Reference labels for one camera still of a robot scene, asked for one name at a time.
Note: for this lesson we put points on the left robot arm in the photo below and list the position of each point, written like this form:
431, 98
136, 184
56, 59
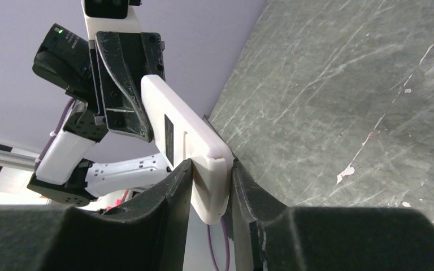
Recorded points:
61, 172

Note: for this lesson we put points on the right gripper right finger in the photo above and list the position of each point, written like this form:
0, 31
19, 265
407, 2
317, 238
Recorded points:
268, 235

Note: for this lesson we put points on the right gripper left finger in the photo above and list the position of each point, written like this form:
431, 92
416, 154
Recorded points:
147, 232

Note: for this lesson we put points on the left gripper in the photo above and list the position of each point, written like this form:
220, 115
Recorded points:
119, 62

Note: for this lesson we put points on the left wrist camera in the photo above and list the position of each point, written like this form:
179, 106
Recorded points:
110, 16

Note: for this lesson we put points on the white remote control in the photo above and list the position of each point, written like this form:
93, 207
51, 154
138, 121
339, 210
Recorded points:
180, 134

